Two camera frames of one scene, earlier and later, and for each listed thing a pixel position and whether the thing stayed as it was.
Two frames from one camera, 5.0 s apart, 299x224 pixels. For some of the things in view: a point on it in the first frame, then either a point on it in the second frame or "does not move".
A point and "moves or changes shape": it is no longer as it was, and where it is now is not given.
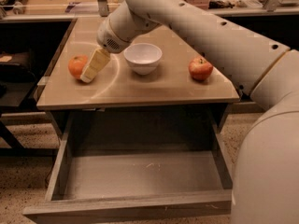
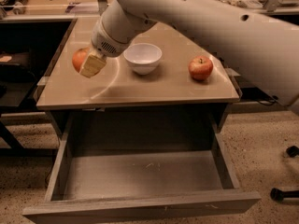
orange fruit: x=77 y=63 moves or changes shape
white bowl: x=143 y=58 does not move
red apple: x=200 y=69 does not move
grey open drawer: x=137 y=166 does not move
